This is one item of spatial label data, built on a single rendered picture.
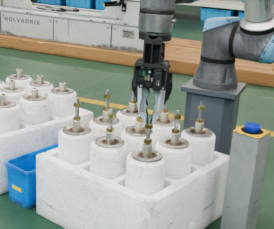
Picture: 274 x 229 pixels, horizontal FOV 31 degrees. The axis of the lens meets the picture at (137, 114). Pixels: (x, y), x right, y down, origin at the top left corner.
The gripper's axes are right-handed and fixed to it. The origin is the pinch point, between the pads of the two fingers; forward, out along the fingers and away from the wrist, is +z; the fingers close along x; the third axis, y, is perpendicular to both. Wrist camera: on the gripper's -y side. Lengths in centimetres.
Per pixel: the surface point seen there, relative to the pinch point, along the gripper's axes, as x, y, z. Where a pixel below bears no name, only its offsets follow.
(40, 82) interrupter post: -44, -53, 9
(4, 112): -45, -23, 11
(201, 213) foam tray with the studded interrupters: 15.0, -9.6, 28.8
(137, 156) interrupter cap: -2.1, 1.9, 9.4
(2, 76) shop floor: -98, -151, 34
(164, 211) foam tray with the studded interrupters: 5.5, 6.3, 20.6
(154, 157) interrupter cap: 1.8, 1.7, 9.5
